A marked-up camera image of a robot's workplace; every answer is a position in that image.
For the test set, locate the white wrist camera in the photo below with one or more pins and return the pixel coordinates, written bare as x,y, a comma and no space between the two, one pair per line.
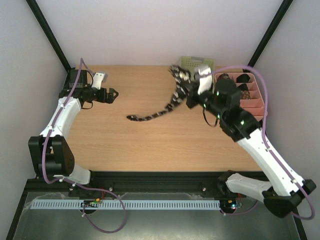
98,79
203,75

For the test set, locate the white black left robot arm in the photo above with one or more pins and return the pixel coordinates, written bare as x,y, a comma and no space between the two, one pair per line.
50,153

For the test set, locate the black frame post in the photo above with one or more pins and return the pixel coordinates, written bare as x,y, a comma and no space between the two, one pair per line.
41,19
276,20

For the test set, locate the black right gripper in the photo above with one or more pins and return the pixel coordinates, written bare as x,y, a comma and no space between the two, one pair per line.
189,90

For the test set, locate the rolled brown patterned tie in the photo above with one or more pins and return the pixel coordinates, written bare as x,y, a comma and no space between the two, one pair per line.
245,95

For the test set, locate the black right frame post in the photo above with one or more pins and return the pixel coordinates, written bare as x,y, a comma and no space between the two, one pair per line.
276,20

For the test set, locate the black white patterned tie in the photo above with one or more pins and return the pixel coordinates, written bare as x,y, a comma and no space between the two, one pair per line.
183,85

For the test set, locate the rolled dark patterned tie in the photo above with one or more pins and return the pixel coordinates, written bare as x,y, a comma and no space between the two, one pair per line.
223,76

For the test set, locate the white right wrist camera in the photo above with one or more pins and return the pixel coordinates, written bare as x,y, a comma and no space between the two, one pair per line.
203,75

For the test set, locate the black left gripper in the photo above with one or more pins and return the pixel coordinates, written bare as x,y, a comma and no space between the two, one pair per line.
110,100

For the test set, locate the light blue cable duct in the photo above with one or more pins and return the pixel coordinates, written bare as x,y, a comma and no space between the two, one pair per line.
72,204

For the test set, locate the rolled black tie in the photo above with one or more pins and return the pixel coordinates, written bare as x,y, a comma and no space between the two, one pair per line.
243,87
243,78

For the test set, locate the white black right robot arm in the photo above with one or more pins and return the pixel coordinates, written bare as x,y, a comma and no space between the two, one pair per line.
284,189

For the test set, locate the black left frame post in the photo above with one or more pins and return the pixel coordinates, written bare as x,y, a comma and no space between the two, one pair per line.
41,19

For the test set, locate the green plastic basket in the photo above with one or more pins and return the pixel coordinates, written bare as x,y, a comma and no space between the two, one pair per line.
192,62

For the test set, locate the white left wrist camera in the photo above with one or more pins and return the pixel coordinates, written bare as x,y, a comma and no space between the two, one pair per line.
98,79

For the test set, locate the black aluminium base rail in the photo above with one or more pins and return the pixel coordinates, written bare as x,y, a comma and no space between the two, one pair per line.
204,184

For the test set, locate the pink divided organizer tray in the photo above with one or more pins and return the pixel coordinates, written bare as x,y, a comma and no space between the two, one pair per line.
251,98

